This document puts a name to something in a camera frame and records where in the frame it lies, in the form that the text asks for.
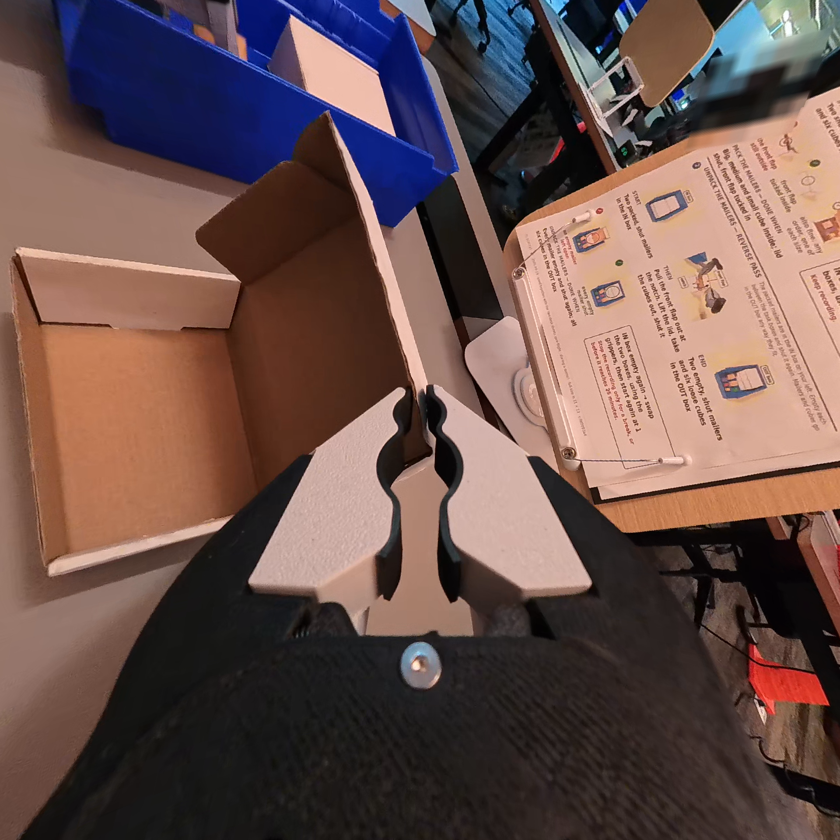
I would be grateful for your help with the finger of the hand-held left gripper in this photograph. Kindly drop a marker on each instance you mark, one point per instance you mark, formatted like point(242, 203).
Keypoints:
point(223, 23)

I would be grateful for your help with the blue plastic bin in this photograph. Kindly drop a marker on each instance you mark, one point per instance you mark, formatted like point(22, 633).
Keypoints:
point(197, 111)

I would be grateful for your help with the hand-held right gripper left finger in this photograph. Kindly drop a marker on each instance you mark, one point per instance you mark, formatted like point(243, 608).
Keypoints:
point(328, 525)

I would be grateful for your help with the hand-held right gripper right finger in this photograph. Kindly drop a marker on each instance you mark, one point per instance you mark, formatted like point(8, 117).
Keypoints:
point(518, 525)

